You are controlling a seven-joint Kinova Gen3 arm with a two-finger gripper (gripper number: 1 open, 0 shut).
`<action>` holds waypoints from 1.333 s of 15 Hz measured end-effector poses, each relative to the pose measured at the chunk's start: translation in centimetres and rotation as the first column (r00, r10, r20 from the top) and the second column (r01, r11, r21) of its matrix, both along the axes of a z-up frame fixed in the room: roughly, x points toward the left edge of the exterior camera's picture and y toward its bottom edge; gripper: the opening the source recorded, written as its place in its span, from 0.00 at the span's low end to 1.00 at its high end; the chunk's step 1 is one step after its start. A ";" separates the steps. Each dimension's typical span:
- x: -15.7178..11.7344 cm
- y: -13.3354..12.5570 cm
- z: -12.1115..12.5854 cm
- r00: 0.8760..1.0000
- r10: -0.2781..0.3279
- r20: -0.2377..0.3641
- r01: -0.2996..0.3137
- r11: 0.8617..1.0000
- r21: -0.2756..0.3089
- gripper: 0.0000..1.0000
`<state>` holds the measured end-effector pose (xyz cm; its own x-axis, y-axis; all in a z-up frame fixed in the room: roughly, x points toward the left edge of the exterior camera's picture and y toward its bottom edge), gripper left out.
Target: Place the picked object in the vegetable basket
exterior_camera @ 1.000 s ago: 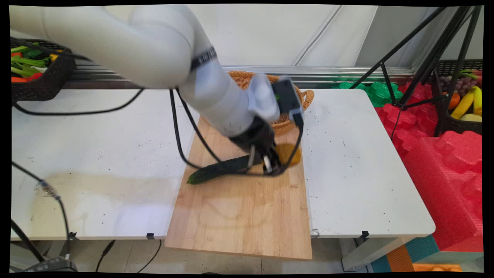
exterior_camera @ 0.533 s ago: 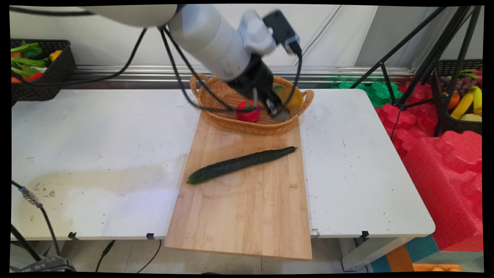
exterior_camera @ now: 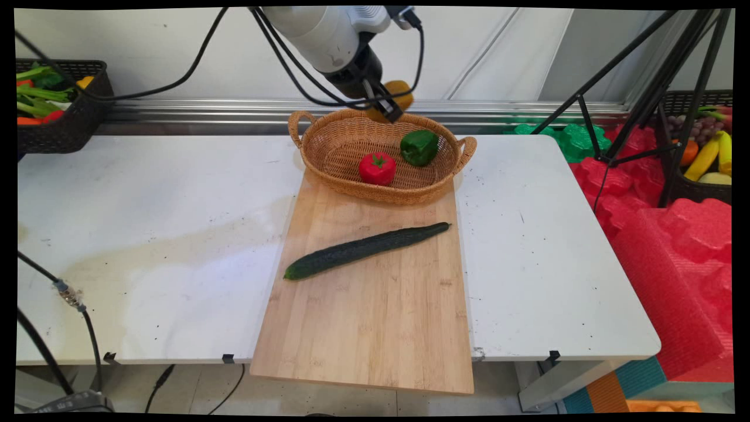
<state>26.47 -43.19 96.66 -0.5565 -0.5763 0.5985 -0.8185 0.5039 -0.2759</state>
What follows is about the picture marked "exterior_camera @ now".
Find wicker basket with handles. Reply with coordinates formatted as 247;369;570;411
288;107;478;206

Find short yellow toy banana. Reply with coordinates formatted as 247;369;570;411
717;130;734;177

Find green foam block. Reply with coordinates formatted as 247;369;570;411
505;120;613;164

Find red green toy fruit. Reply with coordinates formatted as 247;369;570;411
698;105;734;133

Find long dark green cucumber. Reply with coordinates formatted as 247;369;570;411
284;222;452;281

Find black basket with fruit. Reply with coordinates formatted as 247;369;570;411
657;90;734;206

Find black camera cable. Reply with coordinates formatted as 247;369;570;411
250;7;425;112

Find thick black cable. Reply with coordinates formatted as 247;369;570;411
16;307;76;396

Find small red foam block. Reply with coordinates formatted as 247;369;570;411
570;124;670;242

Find white table leg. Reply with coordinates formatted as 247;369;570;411
517;359;626;412

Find black cable with metal connector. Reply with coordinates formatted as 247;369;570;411
16;250;105;394

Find green toy bell pepper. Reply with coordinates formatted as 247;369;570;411
400;130;440;167

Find purple toy grapes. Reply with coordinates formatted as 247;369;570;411
667;115;726;147

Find grey device under table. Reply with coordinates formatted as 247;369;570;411
15;366;115;414

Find green leafy toy vegetables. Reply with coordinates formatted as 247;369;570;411
16;62;80;118

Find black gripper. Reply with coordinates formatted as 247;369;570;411
321;46;406;124

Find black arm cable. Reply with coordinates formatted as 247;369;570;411
15;7;230;103

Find wooden cutting board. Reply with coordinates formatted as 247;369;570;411
250;169;475;395

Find orange foam piece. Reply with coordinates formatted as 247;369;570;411
626;400;703;413

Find black basket with vegetables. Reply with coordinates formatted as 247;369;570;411
16;59;115;155

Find black floor cable with plug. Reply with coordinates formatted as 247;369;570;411
144;364;176;414

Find large red foam block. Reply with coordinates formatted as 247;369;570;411
609;198;734;383

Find thin black floor cable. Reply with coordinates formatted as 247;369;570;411
207;363;246;415

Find orange-brown toy potato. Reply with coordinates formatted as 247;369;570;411
366;80;415;124

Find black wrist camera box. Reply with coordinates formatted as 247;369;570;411
384;6;424;31

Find teal and orange foam mat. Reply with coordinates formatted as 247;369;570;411
562;356;669;414

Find aluminium wall rail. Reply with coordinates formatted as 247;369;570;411
97;98;632;137

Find black camera tripod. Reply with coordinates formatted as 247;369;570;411
530;9;734;209

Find red toy tomato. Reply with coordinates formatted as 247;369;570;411
359;152;397;187

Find long yellow toy banana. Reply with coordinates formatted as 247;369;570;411
684;135;721;182

